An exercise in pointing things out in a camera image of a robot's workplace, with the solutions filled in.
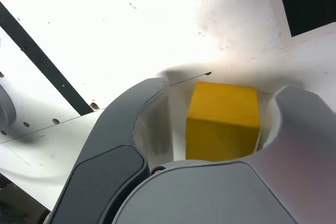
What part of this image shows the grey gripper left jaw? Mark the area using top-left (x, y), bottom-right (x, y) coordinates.
top-left (48, 77), bottom-right (175, 224)

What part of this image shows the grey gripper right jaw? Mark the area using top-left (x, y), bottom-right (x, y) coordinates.
top-left (112, 84), bottom-right (336, 224)

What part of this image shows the black tape strip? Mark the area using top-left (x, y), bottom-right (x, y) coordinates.
top-left (0, 1), bottom-right (101, 116)

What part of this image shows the yellow cube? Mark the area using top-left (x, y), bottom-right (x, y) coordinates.
top-left (185, 81), bottom-right (262, 161)

